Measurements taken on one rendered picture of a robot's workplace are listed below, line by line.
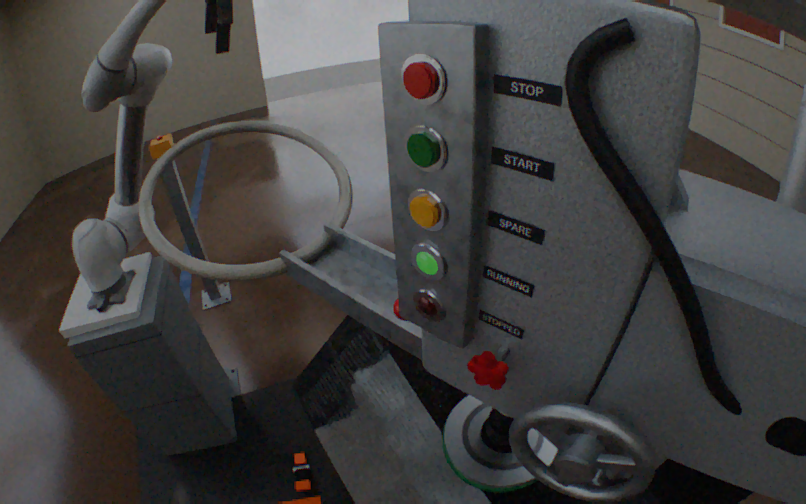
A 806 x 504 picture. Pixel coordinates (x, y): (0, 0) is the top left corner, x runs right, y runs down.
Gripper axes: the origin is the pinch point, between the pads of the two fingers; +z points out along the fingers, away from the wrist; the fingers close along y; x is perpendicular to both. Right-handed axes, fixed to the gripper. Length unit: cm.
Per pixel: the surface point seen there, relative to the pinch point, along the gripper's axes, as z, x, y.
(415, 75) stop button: -23, -2, 68
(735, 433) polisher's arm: -15, 12, 105
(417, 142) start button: -19, -1, 70
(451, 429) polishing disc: 32, 13, 87
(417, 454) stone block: 44, 9, 87
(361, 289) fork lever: 22, 9, 59
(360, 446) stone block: 58, 3, 79
